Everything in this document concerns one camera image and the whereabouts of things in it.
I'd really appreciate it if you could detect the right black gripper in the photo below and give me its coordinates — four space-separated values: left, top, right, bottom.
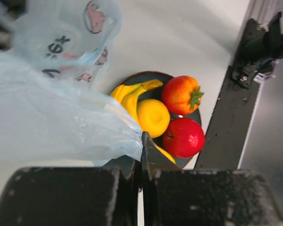
0 0 26 51

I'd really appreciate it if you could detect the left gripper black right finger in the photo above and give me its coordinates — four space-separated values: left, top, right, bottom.
141 132 181 180

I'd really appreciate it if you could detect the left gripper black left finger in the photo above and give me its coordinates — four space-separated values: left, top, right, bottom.
101 155 135 181

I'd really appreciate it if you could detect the red fake apple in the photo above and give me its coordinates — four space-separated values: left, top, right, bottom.
162 118 205 158

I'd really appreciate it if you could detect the yellow fake lemon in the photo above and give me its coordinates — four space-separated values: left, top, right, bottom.
137 99 171 138

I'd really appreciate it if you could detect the orange fake persimmon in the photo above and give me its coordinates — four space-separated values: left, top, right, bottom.
161 75 204 116

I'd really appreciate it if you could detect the yellow fake banana bunch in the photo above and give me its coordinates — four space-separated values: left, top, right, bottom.
110 79 177 165

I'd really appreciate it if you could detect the light blue plastic bag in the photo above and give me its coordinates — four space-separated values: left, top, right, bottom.
0 0 142 164

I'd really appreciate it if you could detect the dark blue ceramic plate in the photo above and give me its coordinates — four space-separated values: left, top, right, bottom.
112 71 202 168

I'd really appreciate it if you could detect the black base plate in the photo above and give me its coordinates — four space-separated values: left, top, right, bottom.
195 19 265 170

